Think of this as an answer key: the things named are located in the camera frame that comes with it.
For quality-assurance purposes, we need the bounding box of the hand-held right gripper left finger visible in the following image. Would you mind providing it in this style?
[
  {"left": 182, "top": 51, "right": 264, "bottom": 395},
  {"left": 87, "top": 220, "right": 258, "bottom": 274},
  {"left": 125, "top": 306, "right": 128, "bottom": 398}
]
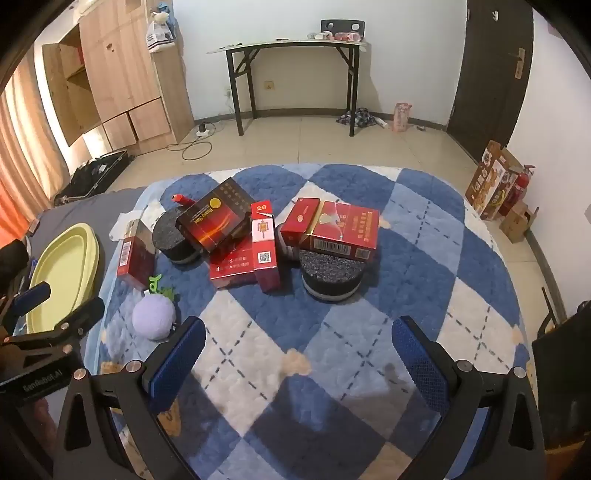
[{"left": 54, "top": 316, "right": 207, "bottom": 480}]

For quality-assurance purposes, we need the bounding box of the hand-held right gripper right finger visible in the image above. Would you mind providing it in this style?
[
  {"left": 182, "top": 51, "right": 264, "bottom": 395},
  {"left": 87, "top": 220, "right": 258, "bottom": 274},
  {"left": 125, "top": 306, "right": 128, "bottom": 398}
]
[{"left": 392, "top": 316, "right": 546, "bottom": 480}]

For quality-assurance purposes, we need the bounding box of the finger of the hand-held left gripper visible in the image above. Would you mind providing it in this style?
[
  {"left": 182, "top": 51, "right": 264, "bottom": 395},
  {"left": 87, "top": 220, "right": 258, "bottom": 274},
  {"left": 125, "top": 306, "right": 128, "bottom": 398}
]
[
  {"left": 0, "top": 281, "right": 51, "bottom": 333},
  {"left": 0, "top": 298, "right": 106, "bottom": 358}
]

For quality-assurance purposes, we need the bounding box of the yellow-green plastic basin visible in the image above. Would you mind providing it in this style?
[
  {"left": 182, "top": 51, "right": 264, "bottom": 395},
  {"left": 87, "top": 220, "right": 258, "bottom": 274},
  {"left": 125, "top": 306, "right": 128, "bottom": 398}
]
[{"left": 25, "top": 223, "right": 105, "bottom": 334}]

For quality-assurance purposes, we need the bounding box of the purple plush toy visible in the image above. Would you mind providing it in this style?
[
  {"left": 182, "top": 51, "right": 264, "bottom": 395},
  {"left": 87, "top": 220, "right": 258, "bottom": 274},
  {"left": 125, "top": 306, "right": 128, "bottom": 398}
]
[{"left": 132, "top": 274, "right": 179, "bottom": 341}]

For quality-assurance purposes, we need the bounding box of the clear-wrapped red cigarette box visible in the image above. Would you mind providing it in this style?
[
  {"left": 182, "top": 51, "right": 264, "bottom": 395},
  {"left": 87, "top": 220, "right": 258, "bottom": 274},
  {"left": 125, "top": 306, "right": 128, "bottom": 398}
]
[{"left": 117, "top": 219, "right": 158, "bottom": 291}]

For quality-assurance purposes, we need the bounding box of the red white cigarette box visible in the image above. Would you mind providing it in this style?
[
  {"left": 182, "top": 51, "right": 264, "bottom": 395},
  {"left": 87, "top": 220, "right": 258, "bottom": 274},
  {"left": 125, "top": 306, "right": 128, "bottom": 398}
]
[{"left": 249, "top": 200, "right": 281, "bottom": 294}]

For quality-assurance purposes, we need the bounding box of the dark brown cigarette box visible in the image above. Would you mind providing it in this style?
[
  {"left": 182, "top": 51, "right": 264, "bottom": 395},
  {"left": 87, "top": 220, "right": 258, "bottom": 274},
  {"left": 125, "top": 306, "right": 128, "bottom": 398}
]
[{"left": 176, "top": 178, "right": 253, "bottom": 253}]

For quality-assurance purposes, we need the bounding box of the large red cigarette carton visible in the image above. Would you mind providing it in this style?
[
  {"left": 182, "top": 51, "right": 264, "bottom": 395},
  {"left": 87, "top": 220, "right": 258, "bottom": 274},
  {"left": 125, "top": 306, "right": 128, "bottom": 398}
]
[{"left": 302, "top": 200, "right": 380, "bottom": 263}]

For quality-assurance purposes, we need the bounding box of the red gold-striped cigarette box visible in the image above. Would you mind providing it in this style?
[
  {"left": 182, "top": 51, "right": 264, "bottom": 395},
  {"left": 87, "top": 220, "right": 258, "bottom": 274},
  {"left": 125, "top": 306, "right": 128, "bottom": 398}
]
[{"left": 281, "top": 198, "right": 324, "bottom": 248}]

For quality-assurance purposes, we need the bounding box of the white cloth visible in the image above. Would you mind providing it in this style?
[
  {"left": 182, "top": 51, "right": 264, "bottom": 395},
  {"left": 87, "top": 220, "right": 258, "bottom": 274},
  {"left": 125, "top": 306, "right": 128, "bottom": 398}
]
[{"left": 110, "top": 210, "right": 145, "bottom": 241}]

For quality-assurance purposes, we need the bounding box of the blue checked plush blanket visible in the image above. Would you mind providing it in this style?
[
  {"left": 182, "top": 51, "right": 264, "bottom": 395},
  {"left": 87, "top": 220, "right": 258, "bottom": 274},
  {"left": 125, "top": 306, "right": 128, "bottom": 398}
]
[{"left": 88, "top": 164, "right": 532, "bottom": 480}]

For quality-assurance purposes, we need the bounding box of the black open suitcase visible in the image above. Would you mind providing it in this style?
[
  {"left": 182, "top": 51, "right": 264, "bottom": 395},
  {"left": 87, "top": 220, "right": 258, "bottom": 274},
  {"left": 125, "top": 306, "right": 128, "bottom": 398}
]
[{"left": 54, "top": 148, "right": 134, "bottom": 206}]

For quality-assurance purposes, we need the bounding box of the orange curtain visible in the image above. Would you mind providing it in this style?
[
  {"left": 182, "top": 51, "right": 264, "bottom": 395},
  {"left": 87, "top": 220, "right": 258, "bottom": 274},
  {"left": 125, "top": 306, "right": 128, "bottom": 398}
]
[{"left": 0, "top": 60, "right": 55, "bottom": 241}]

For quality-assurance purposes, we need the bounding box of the black chair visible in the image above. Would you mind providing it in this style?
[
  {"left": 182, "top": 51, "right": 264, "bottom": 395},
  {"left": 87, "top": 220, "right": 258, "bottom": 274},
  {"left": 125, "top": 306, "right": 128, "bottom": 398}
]
[{"left": 531, "top": 286, "right": 591, "bottom": 453}]

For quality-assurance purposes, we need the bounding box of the brown cardboard box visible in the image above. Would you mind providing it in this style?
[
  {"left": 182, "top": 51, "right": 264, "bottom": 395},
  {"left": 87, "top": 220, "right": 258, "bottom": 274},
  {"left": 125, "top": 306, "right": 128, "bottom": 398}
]
[{"left": 499, "top": 200, "right": 540, "bottom": 244}]

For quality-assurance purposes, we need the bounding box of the printed cardboard box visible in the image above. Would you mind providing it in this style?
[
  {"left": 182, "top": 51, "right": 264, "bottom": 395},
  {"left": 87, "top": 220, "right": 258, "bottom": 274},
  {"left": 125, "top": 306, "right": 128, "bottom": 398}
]
[{"left": 465, "top": 141, "right": 525, "bottom": 221}]

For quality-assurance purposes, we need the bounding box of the red fire extinguisher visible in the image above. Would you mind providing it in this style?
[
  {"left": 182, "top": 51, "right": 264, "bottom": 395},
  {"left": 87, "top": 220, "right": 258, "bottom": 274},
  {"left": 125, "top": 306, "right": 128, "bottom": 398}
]
[{"left": 503, "top": 165, "right": 537, "bottom": 217}]

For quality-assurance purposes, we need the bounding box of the wooden wardrobe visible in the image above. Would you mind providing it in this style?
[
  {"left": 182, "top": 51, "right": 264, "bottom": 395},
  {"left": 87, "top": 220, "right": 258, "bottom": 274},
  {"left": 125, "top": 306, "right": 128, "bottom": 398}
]
[{"left": 41, "top": 0, "right": 195, "bottom": 155}]

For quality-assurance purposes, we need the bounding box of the pink bag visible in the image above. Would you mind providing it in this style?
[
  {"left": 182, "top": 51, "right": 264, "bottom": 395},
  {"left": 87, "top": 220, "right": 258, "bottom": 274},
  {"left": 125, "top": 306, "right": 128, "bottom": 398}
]
[{"left": 393, "top": 102, "right": 413, "bottom": 134}]

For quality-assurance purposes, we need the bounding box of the pile of clothes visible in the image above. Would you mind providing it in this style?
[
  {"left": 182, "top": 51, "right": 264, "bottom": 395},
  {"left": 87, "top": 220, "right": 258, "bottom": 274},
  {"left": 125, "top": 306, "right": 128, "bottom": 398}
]
[{"left": 335, "top": 108, "right": 389, "bottom": 129}]

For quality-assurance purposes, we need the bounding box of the white bag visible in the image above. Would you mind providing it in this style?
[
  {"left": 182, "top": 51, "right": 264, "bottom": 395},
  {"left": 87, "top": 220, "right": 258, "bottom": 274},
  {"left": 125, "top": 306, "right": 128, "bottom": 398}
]
[{"left": 147, "top": 21, "right": 179, "bottom": 52}]

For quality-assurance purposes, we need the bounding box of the dark brown door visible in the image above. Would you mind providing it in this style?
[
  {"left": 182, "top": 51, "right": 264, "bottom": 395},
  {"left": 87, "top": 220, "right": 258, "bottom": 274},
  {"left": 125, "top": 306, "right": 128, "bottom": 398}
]
[{"left": 447, "top": 0, "right": 535, "bottom": 163}]

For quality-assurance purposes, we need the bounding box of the black-legged folding table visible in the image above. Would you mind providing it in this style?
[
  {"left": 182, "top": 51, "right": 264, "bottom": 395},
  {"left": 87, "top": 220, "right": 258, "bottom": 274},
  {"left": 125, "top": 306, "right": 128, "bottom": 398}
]
[{"left": 208, "top": 39, "right": 371, "bottom": 137}]

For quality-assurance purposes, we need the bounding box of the black panel with holes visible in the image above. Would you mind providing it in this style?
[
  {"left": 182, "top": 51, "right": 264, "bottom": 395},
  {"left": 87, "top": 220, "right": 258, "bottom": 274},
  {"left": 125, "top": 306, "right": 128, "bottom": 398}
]
[{"left": 321, "top": 19, "right": 365, "bottom": 40}]

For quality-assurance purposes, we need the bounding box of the floor cable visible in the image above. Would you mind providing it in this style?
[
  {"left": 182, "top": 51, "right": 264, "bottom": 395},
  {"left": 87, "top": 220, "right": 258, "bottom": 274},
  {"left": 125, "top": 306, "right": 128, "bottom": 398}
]
[{"left": 167, "top": 117, "right": 242, "bottom": 161}]

